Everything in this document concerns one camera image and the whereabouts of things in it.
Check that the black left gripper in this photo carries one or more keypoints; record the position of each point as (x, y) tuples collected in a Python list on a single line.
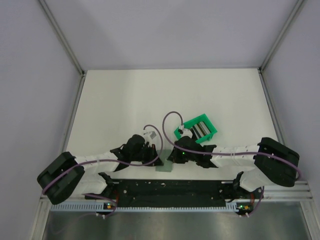
[(152, 152)]

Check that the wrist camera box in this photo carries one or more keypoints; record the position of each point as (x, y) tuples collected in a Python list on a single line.
[(150, 135), (184, 132)]

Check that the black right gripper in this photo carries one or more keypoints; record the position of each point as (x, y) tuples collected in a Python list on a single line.
[(174, 156)]

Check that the aluminium frame post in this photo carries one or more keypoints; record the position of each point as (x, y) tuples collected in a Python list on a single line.
[(298, 7), (60, 36)]

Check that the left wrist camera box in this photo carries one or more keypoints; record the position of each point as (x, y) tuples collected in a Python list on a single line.
[(150, 135)]

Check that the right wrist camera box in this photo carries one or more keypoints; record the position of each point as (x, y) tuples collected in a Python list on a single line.
[(184, 132)]

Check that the green plastic card bin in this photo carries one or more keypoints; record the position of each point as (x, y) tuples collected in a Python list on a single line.
[(201, 118)]

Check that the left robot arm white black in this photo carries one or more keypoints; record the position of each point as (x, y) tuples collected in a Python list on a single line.
[(89, 175)]

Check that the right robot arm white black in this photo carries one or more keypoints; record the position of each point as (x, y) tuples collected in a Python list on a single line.
[(267, 163)]

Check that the aluminium frame post left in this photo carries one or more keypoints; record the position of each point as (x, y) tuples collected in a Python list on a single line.
[(60, 36)]

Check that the aluminium frame rail front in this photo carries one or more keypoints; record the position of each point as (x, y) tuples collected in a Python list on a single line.
[(299, 191)]

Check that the metal sheet panel front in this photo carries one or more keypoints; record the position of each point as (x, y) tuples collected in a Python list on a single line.
[(271, 221)]

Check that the aluminium frame post right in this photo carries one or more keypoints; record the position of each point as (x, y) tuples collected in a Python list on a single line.
[(298, 7)]

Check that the stack of cards in bin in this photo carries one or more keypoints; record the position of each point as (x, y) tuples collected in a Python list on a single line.
[(201, 130)]

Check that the white slotted cable duct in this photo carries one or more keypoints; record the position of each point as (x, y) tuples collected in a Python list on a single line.
[(78, 206)]

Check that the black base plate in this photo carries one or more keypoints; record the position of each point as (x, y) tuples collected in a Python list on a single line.
[(130, 193)]

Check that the sage green leather card holder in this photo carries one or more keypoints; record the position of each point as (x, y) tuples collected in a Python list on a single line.
[(167, 166)]

